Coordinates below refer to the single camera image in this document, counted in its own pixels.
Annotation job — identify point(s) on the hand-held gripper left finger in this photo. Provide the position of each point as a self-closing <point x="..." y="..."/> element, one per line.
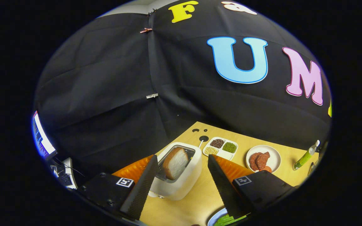
<point x="140" y="194"/>

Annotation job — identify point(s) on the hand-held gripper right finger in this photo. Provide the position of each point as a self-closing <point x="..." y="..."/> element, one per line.
<point x="225" y="191"/>

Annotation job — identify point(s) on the green lettuce leaf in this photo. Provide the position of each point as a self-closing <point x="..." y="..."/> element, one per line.
<point x="223" y="220"/>

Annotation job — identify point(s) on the plain white bread slice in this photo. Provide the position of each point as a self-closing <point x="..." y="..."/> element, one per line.
<point x="176" y="163"/>

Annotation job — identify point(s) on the blue round plate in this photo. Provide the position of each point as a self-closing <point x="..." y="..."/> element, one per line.
<point x="214" y="216"/>

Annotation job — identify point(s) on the white divided bean dish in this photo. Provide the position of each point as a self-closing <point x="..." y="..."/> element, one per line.
<point x="226" y="154"/>

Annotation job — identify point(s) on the white toaster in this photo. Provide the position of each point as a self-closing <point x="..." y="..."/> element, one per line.
<point x="181" y="185"/>

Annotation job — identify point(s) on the brown meat slices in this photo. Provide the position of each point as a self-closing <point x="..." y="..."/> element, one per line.
<point x="258" y="160"/>

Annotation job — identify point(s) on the orange food slice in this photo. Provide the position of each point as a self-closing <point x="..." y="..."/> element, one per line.
<point x="267" y="169"/>

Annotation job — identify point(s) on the round cream plate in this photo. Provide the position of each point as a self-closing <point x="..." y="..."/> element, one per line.
<point x="273" y="157"/>

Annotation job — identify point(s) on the white office device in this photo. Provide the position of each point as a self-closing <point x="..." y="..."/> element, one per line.
<point x="68" y="175"/>

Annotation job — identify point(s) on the green label drink bottle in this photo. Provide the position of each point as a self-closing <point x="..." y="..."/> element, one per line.
<point x="303" y="158"/>

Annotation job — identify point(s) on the silver cloth clip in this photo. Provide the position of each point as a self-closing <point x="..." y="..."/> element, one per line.
<point x="152" y="96"/>

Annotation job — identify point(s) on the computer monitor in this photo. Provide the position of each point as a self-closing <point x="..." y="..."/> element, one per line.
<point x="42" y="139"/>

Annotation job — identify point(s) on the black backdrop cloth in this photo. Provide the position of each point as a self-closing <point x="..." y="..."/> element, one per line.
<point x="105" y="78"/>

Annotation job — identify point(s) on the pink cloth clip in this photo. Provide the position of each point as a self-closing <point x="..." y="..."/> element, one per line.
<point x="145" y="30"/>

